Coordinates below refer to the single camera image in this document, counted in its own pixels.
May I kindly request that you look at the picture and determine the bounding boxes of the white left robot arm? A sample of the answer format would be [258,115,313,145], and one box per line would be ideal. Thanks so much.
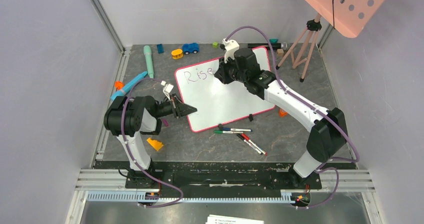
[103,94,198,188]

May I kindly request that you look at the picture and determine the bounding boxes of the green cube block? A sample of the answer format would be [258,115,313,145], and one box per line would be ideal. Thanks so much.
[212,42,219,49]

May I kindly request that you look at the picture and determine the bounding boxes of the white printed paper sheet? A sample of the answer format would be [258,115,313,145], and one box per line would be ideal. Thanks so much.
[205,214,265,224]

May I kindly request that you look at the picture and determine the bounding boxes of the blue whiteboard marker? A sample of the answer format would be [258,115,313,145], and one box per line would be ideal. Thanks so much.
[219,127,253,132]

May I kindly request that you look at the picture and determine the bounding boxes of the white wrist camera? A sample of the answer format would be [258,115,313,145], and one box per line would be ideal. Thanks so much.
[160,80,174,101]
[221,38,240,63]

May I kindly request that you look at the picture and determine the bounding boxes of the wooden cube block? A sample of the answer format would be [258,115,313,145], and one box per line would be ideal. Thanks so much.
[276,48,285,57]

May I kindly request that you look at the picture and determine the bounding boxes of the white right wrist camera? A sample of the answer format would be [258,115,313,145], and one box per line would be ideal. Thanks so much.
[221,38,240,63]

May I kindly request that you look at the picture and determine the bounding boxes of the black cylinder flashlight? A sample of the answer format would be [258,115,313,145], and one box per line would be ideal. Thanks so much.
[247,42,288,51]

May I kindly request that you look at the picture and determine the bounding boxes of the dark blue block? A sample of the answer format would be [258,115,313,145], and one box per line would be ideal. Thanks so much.
[156,44,165,54]

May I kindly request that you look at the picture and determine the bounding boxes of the teal green toy microphone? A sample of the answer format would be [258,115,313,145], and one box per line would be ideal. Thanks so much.
[143,45,155,79]

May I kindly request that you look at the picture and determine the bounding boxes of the white comb cable duct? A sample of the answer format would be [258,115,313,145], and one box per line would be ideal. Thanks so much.
[86,190,295,204]

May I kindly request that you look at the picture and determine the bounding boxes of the pink perforated music stand tray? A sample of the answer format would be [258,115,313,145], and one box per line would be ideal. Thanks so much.
[305,0,385,38]

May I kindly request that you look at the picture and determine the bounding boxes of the black whiteboard marker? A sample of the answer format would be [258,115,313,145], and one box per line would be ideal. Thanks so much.
[236,133,263,155]

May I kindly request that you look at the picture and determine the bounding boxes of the orange small toy piece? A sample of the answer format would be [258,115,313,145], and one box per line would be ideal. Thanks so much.
[114,81,125,91]

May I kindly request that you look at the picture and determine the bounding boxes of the blue toy car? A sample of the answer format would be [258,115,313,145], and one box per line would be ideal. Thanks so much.
[182,42,200,55]

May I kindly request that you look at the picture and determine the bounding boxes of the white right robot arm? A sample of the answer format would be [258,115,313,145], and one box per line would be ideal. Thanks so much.
[214,47,348,188]

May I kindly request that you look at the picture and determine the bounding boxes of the green whiteboard marker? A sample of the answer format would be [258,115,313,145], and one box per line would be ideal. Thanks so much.
[213,130,244,134]

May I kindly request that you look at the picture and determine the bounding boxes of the pink tripod stand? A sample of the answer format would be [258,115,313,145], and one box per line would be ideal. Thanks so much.
[276,13,322,83]

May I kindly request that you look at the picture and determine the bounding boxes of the orange semicircle toy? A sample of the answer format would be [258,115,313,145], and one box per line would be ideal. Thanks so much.
[278,108,288,117]

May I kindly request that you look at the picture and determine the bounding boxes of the pink framed whiteboard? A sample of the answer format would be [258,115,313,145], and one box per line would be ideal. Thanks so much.
[174,58,275,133]

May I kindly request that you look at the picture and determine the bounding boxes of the orange wedge block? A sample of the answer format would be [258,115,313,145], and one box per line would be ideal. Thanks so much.
[147,138,164,152]

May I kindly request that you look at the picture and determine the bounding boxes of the red whiteboard marker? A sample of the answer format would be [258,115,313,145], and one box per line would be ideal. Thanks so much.
[241,133,268,156]

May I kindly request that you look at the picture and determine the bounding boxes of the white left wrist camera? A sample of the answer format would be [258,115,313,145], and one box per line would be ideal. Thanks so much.
[160,80,174,101]

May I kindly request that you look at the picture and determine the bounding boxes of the blue toy marker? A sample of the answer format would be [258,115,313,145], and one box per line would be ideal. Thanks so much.
[110,71,148,101]

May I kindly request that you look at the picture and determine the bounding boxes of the teal block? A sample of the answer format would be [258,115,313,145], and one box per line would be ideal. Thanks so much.
[269,38,279,44]

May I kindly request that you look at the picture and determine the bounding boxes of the yellow oval toy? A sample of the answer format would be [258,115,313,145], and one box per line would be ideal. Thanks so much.
[171,48,184,60]

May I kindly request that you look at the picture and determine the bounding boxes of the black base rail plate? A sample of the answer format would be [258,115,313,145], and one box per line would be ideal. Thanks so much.
[94,160,324,200]

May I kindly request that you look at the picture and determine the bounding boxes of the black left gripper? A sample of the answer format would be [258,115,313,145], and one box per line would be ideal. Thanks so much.
[154,93,198,119]

